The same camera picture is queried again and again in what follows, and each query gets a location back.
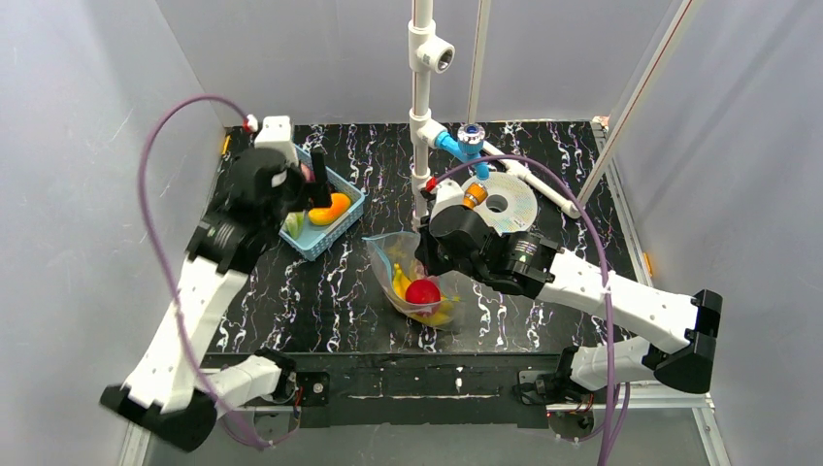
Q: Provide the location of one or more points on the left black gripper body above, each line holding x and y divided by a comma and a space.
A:
312, 182

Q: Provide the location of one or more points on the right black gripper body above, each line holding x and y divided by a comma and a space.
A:
424, 255

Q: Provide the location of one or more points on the orange toy mango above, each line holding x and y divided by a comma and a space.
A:
340, 203

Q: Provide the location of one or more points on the light blue plastic basket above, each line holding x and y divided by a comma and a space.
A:
312, 230

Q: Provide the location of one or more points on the clear zip top bag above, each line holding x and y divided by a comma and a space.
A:
399, 247

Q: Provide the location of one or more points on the red toy apple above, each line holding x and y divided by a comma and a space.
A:
423, 292

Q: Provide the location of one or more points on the yellow toy banana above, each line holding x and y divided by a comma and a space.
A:
433, 315

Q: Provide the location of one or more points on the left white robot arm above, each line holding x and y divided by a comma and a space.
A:
167, 393

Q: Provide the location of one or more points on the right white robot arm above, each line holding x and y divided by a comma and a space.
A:
674, 334

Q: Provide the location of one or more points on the pink toy potato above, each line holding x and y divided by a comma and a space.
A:
307, 172

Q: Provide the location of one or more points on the green white toy cabbage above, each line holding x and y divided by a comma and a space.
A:
294, 224

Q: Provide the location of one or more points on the orange plastic faucet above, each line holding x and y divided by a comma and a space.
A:
474, 195

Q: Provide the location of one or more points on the blue plastic faucet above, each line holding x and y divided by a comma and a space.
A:
466, 145

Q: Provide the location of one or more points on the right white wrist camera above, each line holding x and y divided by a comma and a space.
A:
446, 194

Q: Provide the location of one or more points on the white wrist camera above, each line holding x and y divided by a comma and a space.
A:
271, 132
446, 194

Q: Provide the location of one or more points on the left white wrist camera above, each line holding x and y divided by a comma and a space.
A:
271, 132

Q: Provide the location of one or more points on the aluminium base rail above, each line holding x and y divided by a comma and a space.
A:
384, 409

